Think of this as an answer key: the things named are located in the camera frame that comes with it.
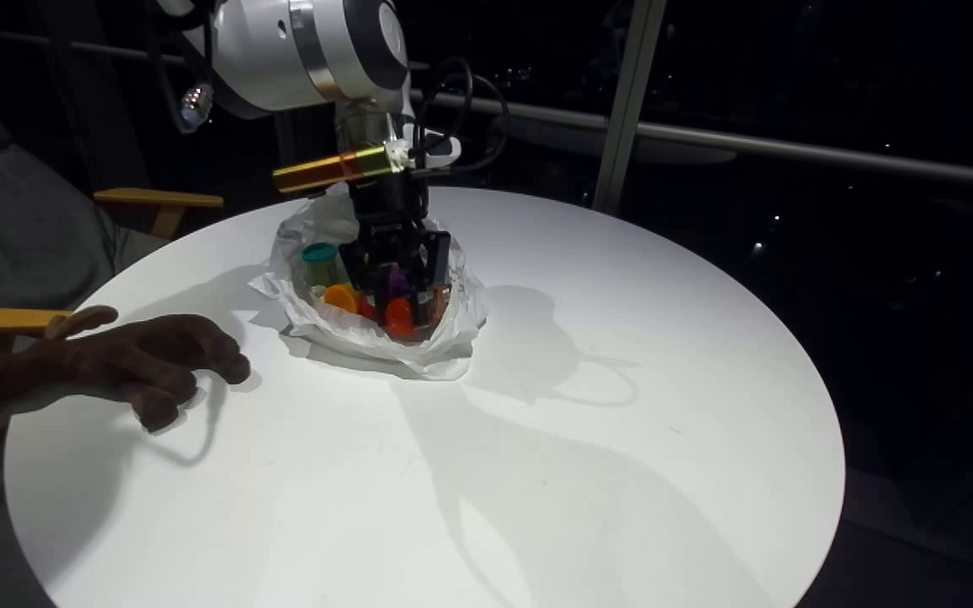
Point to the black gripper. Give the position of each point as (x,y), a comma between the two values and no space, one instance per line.
(389,213)

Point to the yellow play-doh can orange lid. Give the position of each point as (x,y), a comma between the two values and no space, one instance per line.
(343,300)

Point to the white plastic bag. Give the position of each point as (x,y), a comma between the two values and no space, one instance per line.
(361,339)

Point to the brown plush toy dog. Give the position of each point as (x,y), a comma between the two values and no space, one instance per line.
(149,363)

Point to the play-doh can teal lid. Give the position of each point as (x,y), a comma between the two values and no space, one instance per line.
(320,265)

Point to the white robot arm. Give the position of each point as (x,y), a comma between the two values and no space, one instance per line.
(277,56)

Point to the wooden chair armrest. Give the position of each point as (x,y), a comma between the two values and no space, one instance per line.
(157,198)

